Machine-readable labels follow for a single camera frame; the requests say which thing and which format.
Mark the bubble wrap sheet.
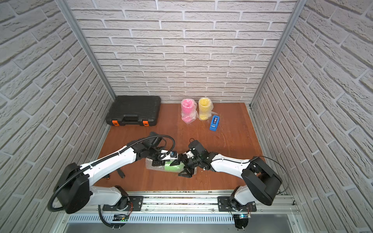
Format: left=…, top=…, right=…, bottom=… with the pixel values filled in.
left=145, top=157, right=198, bottom=175
left=198, top=97, right=215, bottom=121
left=180, top=98, right=198, bottom=125

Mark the green plastic wine glass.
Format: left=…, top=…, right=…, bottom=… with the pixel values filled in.
left=164, top=161, right=184, bottom=173

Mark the pink plastic wine glass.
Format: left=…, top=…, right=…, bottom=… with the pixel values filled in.
left=181, top=98, right=197, bottom=121

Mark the yellow plastic wine glass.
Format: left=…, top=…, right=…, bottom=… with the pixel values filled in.
left=199, top=97, right=212, bottom=120

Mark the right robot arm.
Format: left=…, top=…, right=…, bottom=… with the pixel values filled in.
left=178, top=152, right=282, bottom=208

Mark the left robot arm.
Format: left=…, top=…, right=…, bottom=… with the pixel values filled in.
left=47, top=135, right=173, bottom=214

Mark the blue tape dispenser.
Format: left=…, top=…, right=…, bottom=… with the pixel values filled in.
left=209, top=115, right=220, bottom=132

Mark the black plastic tool case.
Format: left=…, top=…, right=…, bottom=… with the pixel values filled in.
left=105, top=96, right=161, bottom=127

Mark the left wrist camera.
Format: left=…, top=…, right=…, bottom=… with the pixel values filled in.
left=158, top=150, right=178, bottom=161

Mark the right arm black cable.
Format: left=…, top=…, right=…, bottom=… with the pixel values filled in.
left=188, top=138, right=290, bottom=196

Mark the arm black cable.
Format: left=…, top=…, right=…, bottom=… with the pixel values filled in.
left=48, top=135, right=176, bottom=228
left=188, top=138, right=290, bottom=196

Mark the black handled screwdriver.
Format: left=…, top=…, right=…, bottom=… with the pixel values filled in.
left=116, top=169, right=125, bottom=179

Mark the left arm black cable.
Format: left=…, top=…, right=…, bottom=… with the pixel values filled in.
left=48, top=135, right=176, bottom=228

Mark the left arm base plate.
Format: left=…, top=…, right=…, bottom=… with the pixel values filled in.
left=102, top=196, right=144, bottom=212

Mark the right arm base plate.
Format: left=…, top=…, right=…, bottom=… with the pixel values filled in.
left=217, top=196, right=257, bottom=213

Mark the aluminium mounting rail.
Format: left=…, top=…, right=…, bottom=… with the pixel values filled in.
left=58, top=190, right=301, bottom=225

